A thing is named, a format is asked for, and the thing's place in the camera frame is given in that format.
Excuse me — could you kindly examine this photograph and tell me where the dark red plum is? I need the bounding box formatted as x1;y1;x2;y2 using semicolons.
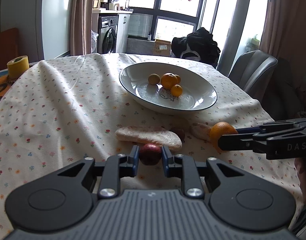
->
139;144;162;166

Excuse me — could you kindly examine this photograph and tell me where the small orange tangerine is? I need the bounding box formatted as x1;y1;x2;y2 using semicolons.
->
175;74;181;84
170;84;183;97

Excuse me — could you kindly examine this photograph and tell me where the white kitchen cabinet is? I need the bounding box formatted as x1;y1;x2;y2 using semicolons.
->
91;8;132;53

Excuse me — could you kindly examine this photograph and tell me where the grey leather chair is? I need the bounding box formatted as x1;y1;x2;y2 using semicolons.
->
228;50;278;102

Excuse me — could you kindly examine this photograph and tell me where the white oval plate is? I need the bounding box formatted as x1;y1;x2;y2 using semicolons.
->
119;62;218;115

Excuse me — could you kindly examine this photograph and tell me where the floral white tablecloth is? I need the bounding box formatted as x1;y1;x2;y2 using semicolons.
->
0;52;305;240

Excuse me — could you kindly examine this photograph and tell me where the orange mandarin in plate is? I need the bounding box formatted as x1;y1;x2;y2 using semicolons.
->
161;73;177;90

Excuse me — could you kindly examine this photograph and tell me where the green-brown kiwi fruit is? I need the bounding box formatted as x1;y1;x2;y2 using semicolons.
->
148;73;161;85

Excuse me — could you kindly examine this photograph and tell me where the right brown curtain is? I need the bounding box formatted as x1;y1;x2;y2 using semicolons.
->
258;0;306;68

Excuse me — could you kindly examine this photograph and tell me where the brown curtain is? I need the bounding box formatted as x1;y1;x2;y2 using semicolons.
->
70;0;93;56
258;0;306;68

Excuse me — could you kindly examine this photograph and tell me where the black clothes pile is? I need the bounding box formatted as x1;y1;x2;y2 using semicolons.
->
171;27;221;68

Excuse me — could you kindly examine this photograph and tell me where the cardboard box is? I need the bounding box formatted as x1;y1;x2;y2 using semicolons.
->
153;39;171;57

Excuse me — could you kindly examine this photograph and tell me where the clear plastic bag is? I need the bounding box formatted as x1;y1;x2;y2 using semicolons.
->
91;30;99;53

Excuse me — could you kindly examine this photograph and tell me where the silver washing machine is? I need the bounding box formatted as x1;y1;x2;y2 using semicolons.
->
97;15;118;54

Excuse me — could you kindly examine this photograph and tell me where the yellow tape roll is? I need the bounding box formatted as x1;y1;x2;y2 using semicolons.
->
7;55;30;79

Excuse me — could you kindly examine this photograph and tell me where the orange printed mat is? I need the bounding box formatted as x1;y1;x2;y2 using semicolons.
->
0;75;13;101

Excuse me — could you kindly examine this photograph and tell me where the brown wooden chair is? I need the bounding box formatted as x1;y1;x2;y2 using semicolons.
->
0;28;19;70

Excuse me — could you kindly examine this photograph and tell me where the white refrigerator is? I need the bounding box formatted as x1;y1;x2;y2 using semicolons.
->
0;0;72;62

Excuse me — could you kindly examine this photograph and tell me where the left brown curtain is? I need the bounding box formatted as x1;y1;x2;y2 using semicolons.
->
70;0;93;56

